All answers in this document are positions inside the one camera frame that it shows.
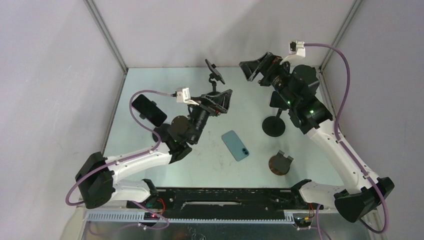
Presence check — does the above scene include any left small circuit board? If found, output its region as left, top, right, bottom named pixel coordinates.
left=143, top=212, right=161, bottom=222

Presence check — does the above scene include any right black phone stand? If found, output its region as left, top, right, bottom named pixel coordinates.
left=261, top=108, right=286, bottom=138

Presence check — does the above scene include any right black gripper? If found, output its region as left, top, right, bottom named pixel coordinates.
left=239, top=52, right=298, bottom=109

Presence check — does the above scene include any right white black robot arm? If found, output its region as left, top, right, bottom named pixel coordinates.
left=239, top=52, right=395, bottom=223

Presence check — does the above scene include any small circuit board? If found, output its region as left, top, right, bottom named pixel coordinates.
left=294, top=217, right=313, bottom=230
left=143, top=212, right=161, bottom=222

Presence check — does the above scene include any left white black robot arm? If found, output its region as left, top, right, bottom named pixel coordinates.
left=70, top=87, right=233, bottom=209

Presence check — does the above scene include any teal blue phone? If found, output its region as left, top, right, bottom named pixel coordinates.
left=221, top=130, right=250, bottom=162

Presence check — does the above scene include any black front mounting rail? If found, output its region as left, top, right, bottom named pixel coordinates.
left=146, top=187, right=318, bottom=222

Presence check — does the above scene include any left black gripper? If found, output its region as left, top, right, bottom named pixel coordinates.
left=186, top=90, right=232, bottom=145

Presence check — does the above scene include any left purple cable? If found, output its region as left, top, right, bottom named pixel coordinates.
left=64, top=89, right=175, bottom=231

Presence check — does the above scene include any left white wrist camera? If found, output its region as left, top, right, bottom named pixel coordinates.
left=171, top=87, right=200, bottom=106

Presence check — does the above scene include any purple cable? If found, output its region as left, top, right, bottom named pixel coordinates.
left=64, top=89, right=175, bottom=231
left=303, top=43, right=390, bottom=240

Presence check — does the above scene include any brown base phone stand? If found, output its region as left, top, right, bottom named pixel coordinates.
left=268, top=150, right=294, bottom=176

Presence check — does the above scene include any right small circuit board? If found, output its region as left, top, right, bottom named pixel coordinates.
left=294, top=217, right=313, bottom=230

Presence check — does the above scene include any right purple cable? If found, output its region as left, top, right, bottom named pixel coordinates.
left=303, top=43, right=390, bottom=240

